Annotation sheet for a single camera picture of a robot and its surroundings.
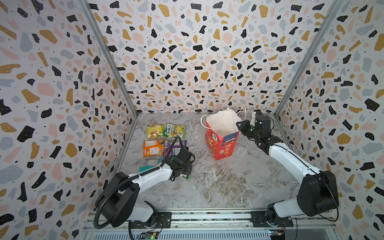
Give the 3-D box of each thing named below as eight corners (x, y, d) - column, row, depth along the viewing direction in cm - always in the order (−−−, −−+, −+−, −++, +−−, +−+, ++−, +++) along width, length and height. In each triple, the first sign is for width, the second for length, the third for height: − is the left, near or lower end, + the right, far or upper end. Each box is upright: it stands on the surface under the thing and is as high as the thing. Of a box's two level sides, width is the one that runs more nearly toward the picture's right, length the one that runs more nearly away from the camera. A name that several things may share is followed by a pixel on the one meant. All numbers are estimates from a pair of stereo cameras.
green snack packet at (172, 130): (162, 138, 108) (161, 135, 105) (164, 126, 115) (163, 123, 112) (185, 138, 108) (184, 135, 105) (186, 127, 115) (186, 123, 113)
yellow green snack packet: (147, 140, 107) (145, 136, 103) (149, 128, 114) (147, 124, 111) (163, 138, 108) (162, 134, 104) (163, 126, 115) (162, 122, 112)
